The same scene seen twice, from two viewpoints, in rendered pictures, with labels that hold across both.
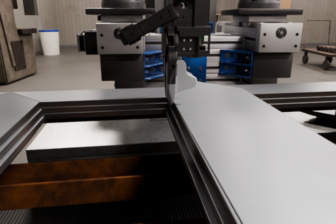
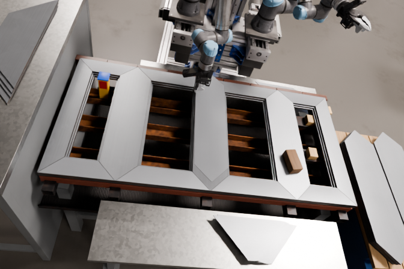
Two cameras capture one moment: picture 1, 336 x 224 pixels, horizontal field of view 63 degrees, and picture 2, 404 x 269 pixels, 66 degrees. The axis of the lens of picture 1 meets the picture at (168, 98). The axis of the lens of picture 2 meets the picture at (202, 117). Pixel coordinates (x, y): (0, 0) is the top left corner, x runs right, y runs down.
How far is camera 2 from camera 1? 1.40 m
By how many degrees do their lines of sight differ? 35
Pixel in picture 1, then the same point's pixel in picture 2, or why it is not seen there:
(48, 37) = not seen: outside the picture
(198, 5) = (209, 72)
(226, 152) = (199, 122)
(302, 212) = (204, 140)
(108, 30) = (178, 35)
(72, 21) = not seen: outside the picture
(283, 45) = (258, 59)
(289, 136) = (218, 119)
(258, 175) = (202, 130)
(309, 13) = not seen: outside the picture
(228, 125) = (206, 111)
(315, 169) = (214, 131)
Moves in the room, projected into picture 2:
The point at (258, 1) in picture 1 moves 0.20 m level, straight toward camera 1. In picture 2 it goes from (258, 28) to (248, 44)
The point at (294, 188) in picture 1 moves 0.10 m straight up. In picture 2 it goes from (207, 135) to (211, 124)
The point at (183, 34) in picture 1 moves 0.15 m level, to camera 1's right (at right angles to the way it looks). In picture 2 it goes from (202, 80) to (228, 87)
